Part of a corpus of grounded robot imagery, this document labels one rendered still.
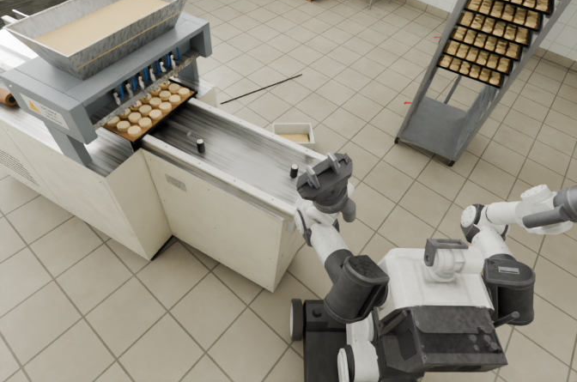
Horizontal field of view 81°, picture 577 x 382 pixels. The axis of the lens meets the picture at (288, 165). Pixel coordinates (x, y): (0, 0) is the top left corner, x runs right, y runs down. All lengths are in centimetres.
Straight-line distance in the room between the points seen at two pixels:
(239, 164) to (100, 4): 82
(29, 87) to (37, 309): 128
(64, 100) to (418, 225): 210
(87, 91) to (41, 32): 28
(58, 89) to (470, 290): 137
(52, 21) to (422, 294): 146
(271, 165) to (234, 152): 17
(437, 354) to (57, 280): 196
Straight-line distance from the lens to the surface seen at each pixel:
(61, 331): 221
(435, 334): 94
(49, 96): 135
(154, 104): 162
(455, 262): 91
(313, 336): 182
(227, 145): 150
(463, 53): 245
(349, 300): 92
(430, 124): 301
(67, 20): 154
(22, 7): 442
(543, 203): 109
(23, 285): 241
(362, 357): 166
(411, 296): 94
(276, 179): 137
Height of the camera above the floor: 192
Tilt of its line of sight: 49 degrees down
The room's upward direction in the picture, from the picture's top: 7 degrees clockwise
